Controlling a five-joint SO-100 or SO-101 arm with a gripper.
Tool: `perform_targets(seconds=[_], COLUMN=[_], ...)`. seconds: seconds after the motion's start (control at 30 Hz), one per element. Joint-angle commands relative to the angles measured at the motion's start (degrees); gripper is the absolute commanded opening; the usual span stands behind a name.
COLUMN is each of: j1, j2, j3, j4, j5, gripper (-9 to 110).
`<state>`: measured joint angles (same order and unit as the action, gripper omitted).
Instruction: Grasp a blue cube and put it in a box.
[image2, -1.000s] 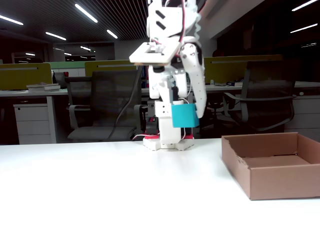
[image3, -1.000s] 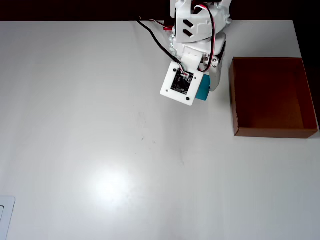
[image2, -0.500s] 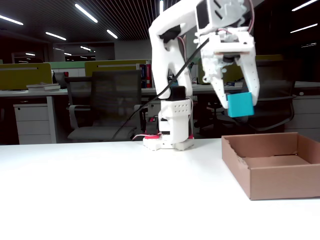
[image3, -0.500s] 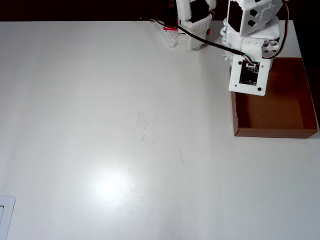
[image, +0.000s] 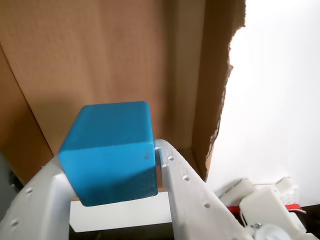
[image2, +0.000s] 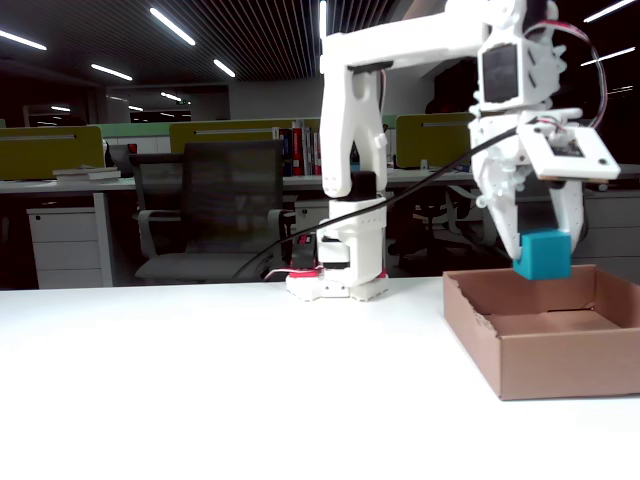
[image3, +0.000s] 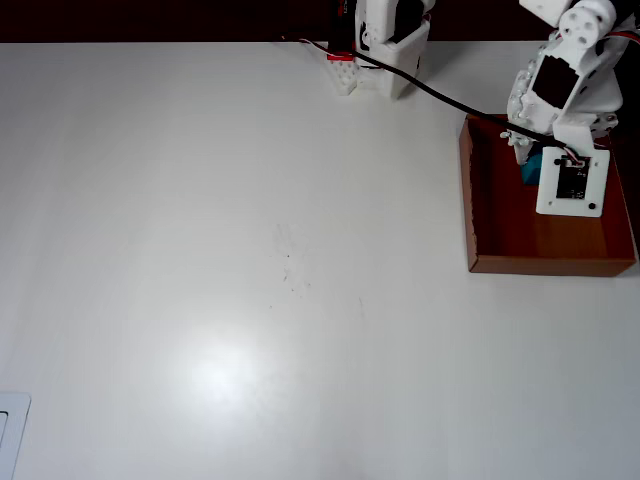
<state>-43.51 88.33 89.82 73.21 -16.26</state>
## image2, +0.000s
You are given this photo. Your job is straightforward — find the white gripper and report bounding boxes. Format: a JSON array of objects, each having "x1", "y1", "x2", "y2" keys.
[{"x1": 468, "y1": 103, "x2": 587, "y2": 262}]

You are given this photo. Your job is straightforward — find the red white wrist wire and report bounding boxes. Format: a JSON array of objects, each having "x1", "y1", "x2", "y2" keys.
[{"x1": 523, "y1": 19, "x2": 609, "y2": 132}]

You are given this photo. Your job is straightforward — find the blue cube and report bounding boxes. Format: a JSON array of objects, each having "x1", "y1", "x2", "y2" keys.
[{"x1": 512, "y1": 228, "x2": 573, "y2": 281}]

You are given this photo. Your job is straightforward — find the stack of flat books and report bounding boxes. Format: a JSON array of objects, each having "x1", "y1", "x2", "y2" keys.
[{"x1": 52, "y1": 166, "x2": 122, "y2": 183}]

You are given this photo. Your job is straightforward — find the black mesh office chair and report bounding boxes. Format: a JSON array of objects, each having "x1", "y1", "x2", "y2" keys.
[{"x1": 128, "y1": 139, "x2": 297, "y2": 282}]

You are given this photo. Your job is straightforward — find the green partition panel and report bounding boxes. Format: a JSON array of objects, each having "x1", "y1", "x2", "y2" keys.
[{"x1": 97, "y1": 121, "x2": 172, "y2": 140}]

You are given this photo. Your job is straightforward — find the black cable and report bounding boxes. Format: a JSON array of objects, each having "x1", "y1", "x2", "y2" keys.
[{"x1": 232, "y1": 124, "x2": 524, "y2": 281}]

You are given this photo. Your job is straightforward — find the white wrist camera plate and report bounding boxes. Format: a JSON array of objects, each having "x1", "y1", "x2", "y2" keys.
[{"x1": 518, "y1": 123, "x2": 622, "y2": 184}]

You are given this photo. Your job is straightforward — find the black controller box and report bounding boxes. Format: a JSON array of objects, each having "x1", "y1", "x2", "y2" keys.
[{"x1": 290, "y1": 232, "x2": 320, "y2": 272}]

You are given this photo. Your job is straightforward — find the white office desk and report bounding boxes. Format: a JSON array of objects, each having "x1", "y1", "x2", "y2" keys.
[
  {"x1": 384, "y1": 163, "x2": 640, "y2": 197},
  {"x1": 0, "y1": 174, "x2": 331, "y2": 289}
]

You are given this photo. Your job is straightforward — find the white drawer cabinet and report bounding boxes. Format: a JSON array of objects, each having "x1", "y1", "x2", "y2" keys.
[
  {"x1": 26, "y1": 204, "x2": 109, "y2": 290},
  {"x1": 582, "y1": 191, "x2": 640, "y2": 267}
]

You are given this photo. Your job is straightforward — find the brown cardboard box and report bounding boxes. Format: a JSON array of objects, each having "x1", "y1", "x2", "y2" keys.
[{"x1": 442, "y1": 264, "x2": 640, "y2": 402}]

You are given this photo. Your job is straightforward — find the red upright book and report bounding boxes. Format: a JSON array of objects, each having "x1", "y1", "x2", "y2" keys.
[{"x1": 291, "y1": 126, "x2": 305, "y2": 177}]

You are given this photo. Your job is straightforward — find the red white base wire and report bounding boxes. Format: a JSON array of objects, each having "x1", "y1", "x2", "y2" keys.
[{"x1": 262, "y1": 265, "x2": 326, "y2": 282}]

